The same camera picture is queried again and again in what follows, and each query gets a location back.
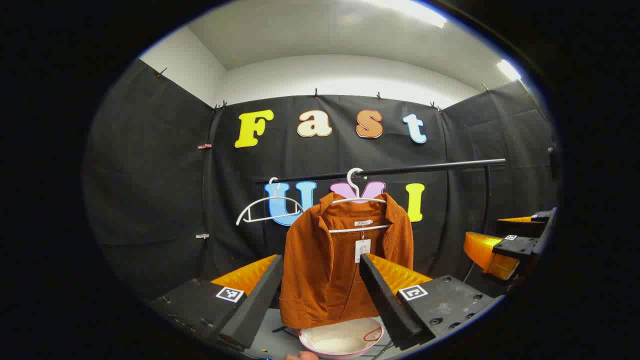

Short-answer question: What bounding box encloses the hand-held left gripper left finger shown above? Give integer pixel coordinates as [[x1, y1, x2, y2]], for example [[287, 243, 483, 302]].
[[148, 254, 285, 351]]

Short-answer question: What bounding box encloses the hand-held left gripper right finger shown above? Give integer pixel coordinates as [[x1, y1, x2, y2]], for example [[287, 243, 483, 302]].
[[358, 252, 505, 352]]

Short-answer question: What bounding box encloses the black clothes rack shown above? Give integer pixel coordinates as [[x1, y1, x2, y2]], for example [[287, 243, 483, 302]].
[[255, 158, 507, 236]]

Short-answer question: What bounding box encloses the white plastic hanger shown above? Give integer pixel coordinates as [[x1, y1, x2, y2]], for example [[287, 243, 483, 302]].
[[327, 167, 392, 234], [236, 177, 305, 226]]

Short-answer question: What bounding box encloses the small ceiling light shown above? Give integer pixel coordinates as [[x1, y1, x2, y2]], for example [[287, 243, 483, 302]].
[[497, 59, 522, 81]]

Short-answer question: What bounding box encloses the orange corduroy jacket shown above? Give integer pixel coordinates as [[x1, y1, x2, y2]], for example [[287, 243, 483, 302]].
[[279, 191, 415, 329]]

